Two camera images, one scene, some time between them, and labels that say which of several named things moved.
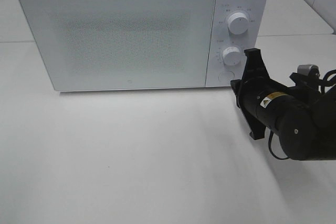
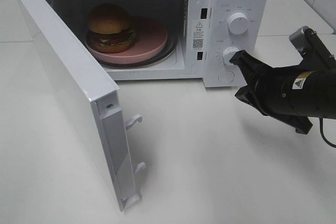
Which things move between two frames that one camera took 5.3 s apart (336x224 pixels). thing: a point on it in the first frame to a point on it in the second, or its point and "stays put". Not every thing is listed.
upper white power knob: (238, 23) stays put
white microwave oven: (114, 31) stays put
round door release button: (226, 76) stays put
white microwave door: (123, 38) to (91, 92)
